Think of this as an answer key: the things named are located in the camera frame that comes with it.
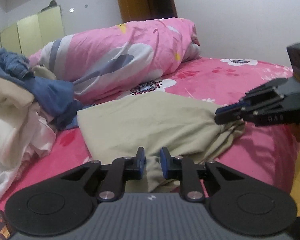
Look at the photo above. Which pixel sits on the pink patterned quilt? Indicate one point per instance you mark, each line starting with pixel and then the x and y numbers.
pixel 102 55

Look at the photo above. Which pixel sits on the white garment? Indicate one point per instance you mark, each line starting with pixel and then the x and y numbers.
pixel 5 135

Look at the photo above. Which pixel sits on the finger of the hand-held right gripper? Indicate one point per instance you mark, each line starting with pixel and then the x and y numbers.
pixel 227 118
pixel 230 108

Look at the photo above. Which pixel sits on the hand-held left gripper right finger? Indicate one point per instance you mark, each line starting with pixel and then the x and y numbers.
pixel 164 163

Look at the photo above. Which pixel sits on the blue denim jeans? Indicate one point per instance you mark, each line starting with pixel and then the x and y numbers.
pixel 52 92

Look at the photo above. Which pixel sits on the beige pants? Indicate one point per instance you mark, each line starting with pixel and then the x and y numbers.
pixel 152 120

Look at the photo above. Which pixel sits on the pink floral bed blanket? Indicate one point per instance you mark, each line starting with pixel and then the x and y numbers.
pixel 240 85

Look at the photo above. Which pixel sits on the cream cabinet door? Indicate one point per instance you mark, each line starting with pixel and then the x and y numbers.
pixel 30 32

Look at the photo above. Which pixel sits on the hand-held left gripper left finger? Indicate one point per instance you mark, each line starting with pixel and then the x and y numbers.
pixel 141 163

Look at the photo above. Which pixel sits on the pile of cream white clothes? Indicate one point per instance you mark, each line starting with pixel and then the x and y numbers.
pixel 7 90

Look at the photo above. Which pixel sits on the brown wooden door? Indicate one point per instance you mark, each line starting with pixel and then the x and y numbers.
pixel 132 2

